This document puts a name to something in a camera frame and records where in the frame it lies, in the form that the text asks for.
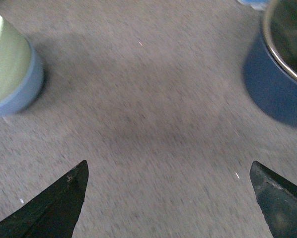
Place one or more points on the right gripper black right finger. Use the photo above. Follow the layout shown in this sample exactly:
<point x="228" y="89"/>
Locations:
<point x="277" y="198"/>

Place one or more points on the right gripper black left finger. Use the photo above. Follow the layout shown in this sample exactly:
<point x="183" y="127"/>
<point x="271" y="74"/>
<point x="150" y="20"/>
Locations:
<point x="54" y="212"/>

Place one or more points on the blue bowl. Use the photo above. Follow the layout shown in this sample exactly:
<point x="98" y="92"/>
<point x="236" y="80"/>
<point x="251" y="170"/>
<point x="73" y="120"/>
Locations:
<point x="28" y="90"/>

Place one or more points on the green bowl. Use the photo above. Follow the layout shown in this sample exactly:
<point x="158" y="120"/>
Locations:
<point x="15" y="56"/>

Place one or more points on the dark blue cooking pot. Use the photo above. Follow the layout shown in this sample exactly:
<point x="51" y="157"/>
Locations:
<point x="270" y="69"/>

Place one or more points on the clear plastic food container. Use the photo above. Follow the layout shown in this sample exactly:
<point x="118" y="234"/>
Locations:
<point x="259" y="5"/>

